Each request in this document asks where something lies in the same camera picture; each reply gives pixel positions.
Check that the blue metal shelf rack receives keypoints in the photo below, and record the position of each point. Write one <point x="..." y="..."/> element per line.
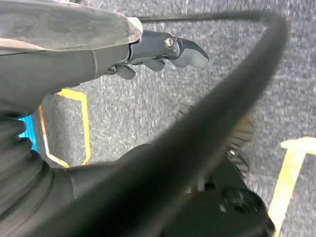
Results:
<point x="28" y="130"/>

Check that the yellow floor tape mark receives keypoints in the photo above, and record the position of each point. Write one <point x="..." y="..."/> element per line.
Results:
<point x="286" y="183"/>
<point x="85" y="130"/>

